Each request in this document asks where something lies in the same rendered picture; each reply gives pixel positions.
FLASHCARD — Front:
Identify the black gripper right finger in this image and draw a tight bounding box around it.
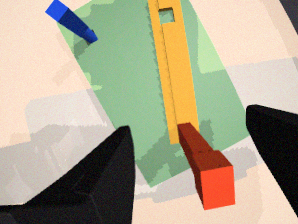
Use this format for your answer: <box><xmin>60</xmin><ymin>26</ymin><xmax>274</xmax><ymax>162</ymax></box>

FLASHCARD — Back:
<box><xmin>245</xmin><ymin>104</ymin><xmax>298</xmax><ymax>217</ymax></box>

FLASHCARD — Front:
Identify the blue square bar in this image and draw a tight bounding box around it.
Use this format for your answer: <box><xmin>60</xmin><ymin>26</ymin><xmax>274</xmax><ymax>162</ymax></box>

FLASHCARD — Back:
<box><xmin>45</xmin><ymin>0</ymin><xmax>97</xmax><ymax>44</ymax></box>

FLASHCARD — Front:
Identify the green rectangular tray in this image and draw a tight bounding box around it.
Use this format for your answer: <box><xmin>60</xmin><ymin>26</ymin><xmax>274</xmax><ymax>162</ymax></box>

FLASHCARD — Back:
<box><xmin>56</xmin><ymin>0</ymin><xmax>250</xmax><ymax>188</ymax></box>

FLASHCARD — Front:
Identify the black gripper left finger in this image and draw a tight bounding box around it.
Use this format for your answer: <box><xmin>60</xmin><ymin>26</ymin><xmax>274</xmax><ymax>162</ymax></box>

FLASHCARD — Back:
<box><xmin>0</xmin><ymin>125</ymin><xmax>136</xmax><ymax>224</ymax></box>

